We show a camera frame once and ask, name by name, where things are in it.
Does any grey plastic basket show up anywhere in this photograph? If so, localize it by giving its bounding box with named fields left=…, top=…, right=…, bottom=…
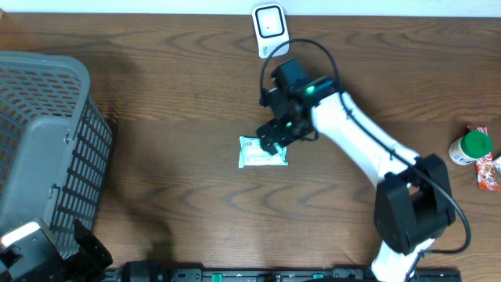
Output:
left=1, top=51, right=113, bottom=259

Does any white barcode scanner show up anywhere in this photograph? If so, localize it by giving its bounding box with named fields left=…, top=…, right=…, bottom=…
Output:
left=251, top=3, right=290, bottom=59

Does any green lid jar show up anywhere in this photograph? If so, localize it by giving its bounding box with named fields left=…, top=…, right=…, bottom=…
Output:
left=449, top=130, right=493, bottom=165

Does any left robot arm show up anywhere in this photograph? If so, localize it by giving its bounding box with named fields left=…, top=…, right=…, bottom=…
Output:
left=1, top=219, right=171, bottom=282

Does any red snack bar wrapper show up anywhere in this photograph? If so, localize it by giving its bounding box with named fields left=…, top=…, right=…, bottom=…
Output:
left=467, top=126, right=500, bottom=191

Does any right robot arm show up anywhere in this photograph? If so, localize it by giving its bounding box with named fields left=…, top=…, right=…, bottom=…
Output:
left=257, top=60, right=456, bottom=281

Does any teal wet wipes pack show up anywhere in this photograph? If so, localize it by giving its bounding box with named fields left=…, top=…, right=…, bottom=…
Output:
left=238, top=136, right=288, bottom=168

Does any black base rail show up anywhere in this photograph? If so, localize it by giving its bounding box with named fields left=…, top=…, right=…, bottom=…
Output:
left=103, top=267, right=461, bottom=282

